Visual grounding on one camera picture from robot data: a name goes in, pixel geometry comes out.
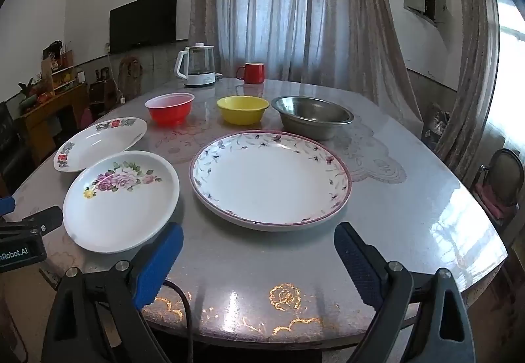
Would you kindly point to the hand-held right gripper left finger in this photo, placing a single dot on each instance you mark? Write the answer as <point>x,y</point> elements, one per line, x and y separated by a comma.
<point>158,264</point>

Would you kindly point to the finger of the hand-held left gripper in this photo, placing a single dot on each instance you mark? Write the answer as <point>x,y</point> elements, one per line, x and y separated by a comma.
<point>6,207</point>
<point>45,218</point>

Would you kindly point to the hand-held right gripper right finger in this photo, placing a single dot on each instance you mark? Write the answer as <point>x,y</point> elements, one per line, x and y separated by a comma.
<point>357,262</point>

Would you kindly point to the white rose-print plate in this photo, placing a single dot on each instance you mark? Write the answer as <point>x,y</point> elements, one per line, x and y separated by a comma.
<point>123,215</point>

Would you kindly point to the white oval plate red stamps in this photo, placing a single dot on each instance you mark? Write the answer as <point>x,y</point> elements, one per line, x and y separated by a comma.
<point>98,141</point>

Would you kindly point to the large pink-rimmed floral plate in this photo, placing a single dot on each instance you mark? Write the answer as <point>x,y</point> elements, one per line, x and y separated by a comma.
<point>270,182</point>

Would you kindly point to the stainless steel bowl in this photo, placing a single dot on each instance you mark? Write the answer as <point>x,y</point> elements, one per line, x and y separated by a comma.
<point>311,117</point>

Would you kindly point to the red plastic bowl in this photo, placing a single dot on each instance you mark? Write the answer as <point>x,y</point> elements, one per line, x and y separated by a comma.
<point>169,111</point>

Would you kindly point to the yellow bowl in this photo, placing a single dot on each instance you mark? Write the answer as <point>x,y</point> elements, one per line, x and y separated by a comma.
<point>242,111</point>

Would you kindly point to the black sofa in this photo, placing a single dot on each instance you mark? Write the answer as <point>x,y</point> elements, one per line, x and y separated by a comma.
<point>10,150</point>

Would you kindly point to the wooden cabinet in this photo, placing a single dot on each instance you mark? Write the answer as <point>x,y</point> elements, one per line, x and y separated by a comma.
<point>45,117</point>

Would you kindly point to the wooden shelf with ornaments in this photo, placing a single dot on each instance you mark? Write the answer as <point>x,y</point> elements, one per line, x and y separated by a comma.
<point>59,70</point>

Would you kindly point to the brown wicker chair back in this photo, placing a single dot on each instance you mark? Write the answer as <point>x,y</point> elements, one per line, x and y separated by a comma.
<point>130,78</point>

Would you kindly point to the dark chair with pink cushion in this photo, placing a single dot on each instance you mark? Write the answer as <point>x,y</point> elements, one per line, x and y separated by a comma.
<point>504,178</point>

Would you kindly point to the white electric glass kettle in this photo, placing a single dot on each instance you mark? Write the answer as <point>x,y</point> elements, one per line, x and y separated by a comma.
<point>199,68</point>

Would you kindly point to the red mug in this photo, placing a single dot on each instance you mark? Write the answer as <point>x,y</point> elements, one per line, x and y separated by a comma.
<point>253,74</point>

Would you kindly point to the beige tied-back curtain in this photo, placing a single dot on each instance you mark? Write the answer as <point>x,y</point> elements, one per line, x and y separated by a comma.
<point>471,80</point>

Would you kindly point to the beige sheer window curtain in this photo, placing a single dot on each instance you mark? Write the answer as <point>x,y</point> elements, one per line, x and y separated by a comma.
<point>295,10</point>

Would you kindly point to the dark bundle by wall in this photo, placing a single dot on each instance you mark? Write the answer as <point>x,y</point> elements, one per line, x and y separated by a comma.
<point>437,121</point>

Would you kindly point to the black wall television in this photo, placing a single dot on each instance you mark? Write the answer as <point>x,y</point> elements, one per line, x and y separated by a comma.
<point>143,22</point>

